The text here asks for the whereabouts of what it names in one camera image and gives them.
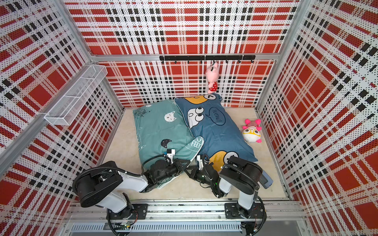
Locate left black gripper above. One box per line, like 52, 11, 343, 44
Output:
156, 158, 191, 183

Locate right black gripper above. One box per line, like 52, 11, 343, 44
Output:
183, 167, 214, 188

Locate green cat-print pillow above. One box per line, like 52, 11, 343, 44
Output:
133, 99, 204, 171

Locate blue cartoon-print pillow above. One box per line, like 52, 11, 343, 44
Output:
175, 93, 258, 172

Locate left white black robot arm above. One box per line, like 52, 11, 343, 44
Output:
72, 154, 190, 219

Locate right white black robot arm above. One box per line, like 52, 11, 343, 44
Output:
185, 155, 273, 219

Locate pink yellow plush toy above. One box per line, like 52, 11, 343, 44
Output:
242, 119, 262, 143

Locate pink hanging plush toy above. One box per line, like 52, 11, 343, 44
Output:
205, 62, 219, 94

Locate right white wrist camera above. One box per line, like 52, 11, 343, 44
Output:
196, 154, 207, 171

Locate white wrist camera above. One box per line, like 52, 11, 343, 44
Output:
196, 154, 207, 171
164, 148, 176, 165

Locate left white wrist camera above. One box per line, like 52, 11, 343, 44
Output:
164, 148, 176, 165

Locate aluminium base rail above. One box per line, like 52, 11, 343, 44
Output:
59, 199, 311, 236

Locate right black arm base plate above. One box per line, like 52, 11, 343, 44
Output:
224, 203, 265, 219

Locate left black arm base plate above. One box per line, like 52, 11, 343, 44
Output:
106, 204, 149, 220

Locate black wall hook rail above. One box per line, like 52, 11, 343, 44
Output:
159, 55, 256, 63

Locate white wire mesh basket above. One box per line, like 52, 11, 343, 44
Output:
44, 65, 107, 126

